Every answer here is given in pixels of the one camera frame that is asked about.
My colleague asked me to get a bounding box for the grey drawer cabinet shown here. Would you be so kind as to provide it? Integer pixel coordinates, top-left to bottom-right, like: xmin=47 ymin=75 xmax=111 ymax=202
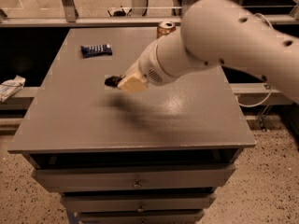
xmin=7 ymin=26 xmax=257 ymax=224

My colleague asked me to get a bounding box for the grey drawer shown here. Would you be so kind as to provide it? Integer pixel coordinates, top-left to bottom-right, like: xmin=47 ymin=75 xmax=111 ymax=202
xmin=78 ymin=210 xmax=204 ymax=224
xmin=32 ymin=163 xmax=235 ymax=193
xmin=61 ymin=193 xmax=216 ymax=213

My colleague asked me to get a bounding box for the black rxbar chocolate wrapper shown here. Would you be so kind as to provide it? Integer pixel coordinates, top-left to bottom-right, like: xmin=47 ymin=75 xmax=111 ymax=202
xmin=105 ymin=76 xmax=124 ymax=88

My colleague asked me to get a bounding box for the white cable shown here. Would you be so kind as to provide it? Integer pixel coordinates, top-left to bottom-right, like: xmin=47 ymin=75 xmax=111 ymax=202
xmin=236 ymin=84 xmax=273 ymax=108

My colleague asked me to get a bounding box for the white packet on ledge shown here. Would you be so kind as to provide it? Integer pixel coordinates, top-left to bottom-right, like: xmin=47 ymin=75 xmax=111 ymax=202
xmin=0 ymin=76 xmax=26 ymax=102

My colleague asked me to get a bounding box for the bottom grey drawer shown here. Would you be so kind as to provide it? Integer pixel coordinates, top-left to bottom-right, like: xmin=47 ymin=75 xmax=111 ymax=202
xmin=78 ymin=210 xmax=204 ymax=224

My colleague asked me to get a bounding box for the top grey drawer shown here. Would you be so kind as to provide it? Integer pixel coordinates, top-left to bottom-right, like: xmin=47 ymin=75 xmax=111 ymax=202
xmin=32 ymin=163 xmax=235 ymax=193

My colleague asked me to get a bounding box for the blue striped snack bar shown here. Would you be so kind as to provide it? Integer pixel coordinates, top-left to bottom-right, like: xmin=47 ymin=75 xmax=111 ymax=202
xmin=80 ymin=44 xmax=113 ymax=58

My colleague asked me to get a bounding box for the metal window rail frame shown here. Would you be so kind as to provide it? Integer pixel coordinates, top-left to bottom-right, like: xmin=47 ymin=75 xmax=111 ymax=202
xmin=0 ymin=0 xmax=299 ymax=27

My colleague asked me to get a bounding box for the middle grey drawer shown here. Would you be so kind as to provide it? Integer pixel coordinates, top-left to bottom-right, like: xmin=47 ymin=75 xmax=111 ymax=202
xmin=61 ymin=193 xmax=216 ymax=213

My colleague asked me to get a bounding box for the orange soda can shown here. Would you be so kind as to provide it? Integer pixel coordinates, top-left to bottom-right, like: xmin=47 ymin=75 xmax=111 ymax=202
xmin=157 ymin=21 xmax=176 ymax=38

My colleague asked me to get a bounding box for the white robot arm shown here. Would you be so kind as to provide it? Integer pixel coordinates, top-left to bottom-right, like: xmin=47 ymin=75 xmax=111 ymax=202
xmin=117 ymin=0 xmax=299 ymax=104

